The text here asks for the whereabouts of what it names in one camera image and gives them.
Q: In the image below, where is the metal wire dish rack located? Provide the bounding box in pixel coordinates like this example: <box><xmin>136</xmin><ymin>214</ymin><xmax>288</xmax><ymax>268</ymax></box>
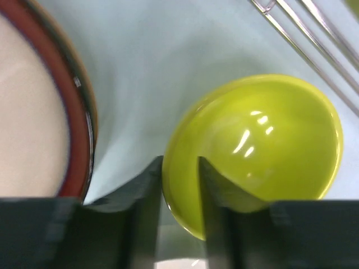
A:
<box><xmin>251</xmin><ymin>1</ymin><xmax>358</xmax><ymax>115</ymax></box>

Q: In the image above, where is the lime green bowl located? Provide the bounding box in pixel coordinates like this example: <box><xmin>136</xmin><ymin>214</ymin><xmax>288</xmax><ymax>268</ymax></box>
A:
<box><xmin>162</xmin><ymin>74</ymin><xmax>343</xmax><ymax>240</ymax></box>

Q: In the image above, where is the red rimmed beige plate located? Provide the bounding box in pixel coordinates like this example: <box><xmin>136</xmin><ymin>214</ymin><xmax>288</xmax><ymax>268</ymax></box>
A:
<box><xmin>1</xmin><ymin>1</ymin><xmax>98</xmax><ymax>199</ymax></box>

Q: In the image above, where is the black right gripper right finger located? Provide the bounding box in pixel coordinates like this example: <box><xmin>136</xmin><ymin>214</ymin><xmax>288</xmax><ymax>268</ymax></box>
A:
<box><xmin>198</xmin><ymin>157</ymin><xmax>358</xmax><ymax>268</ymax></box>

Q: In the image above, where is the white bowl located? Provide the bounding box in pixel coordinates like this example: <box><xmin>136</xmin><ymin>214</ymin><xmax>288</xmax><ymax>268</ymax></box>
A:
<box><xmin>154</xmin><ymin>258</ymin><xmax>207</xmax><ymax>269</ymax></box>

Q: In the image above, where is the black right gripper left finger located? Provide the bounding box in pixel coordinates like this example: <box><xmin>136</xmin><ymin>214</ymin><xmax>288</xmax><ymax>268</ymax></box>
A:
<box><xmin>1</xmin><ymin>156</ymin><xmax>163</xmax><ymax>268</ymax></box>

